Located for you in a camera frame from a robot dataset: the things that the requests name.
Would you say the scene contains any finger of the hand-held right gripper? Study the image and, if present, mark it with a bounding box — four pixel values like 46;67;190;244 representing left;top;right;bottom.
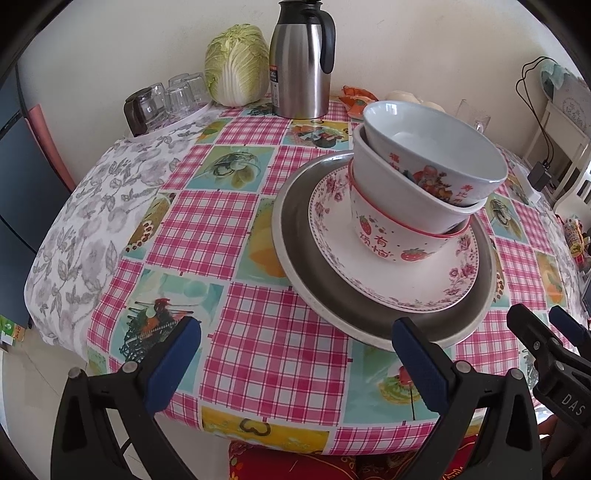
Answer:
506;304;563;367
549;305;591;357

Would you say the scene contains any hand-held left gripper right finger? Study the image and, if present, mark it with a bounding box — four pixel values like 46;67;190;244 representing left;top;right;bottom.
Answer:
392;316;541;480

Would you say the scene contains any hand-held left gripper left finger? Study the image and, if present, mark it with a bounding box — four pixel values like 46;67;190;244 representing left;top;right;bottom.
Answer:
51;316;203;480

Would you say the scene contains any pink floral rimmed plate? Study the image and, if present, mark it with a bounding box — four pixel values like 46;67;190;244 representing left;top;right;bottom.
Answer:
308;166;479;311

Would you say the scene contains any red rimmed strawberry bowl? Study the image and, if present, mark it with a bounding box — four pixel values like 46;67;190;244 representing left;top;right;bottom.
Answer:
348;161;472;266

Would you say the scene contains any plain white bowl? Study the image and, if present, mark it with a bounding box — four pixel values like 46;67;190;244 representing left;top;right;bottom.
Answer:
353;124;489;234

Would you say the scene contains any pale blue printed bowl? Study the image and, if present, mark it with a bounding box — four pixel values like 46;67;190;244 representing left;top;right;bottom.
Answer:
362;100;509;206

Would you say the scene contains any pink checked tablecloth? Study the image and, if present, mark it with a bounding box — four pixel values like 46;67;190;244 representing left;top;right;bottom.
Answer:
88;90;583;455

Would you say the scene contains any yellow red snack packet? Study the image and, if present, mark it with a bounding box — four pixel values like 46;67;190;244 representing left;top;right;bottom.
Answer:
563;217;591;268

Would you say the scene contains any black charger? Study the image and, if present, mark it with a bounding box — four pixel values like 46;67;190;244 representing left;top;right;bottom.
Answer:
527;161;555;190

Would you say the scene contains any red floral cushion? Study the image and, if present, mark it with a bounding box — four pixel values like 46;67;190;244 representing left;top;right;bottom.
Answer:
228;438;476;480

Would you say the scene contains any white power strip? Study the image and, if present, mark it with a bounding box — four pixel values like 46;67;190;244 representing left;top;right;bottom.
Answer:
510;164;546;204

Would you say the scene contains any green and white box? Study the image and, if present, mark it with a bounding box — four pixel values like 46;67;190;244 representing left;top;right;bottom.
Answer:
0;316;24;344

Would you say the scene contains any white wooden chair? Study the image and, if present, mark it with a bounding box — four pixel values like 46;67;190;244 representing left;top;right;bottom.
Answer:
526;99;591;217

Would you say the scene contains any clear glass mug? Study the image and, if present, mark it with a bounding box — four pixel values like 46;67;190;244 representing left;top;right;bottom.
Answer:
455;98;491;134

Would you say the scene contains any white decorated board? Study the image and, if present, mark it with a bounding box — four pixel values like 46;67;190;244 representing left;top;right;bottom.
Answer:
549;74;591;118

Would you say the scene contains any dark blue panel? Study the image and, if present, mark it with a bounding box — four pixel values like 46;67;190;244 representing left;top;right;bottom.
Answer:
0;108;70;319

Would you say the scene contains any brown glass cup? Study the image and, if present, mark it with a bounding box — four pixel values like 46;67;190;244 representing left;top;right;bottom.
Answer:
124;89;153;137

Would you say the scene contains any pale teal object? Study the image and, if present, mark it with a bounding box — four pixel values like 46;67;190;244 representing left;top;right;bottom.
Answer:
538;62;571;100

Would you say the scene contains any pink board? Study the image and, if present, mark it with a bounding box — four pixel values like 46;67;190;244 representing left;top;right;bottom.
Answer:
27;104;77;192

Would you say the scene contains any clear glass cup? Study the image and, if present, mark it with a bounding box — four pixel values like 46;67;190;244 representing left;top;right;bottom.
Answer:
139;83;168;123
164;85;189;116
185;73;211;107

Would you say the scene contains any bag of steamed buns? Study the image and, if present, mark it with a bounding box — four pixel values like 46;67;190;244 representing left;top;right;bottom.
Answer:
384;90;446;114

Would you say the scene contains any orange snack packet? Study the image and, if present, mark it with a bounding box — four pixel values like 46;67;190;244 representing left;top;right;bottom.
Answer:
339;85;379;121

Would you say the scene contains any napa cabbage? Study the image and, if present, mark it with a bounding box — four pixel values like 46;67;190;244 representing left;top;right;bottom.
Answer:
204;25;271;108

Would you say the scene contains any stainless steel thermos jug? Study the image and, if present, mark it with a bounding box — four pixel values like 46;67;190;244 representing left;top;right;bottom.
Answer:
269;0;337;119

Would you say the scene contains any black charging cable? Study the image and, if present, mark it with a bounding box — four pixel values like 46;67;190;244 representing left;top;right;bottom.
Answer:
516;56;555;164
516;65;552;164

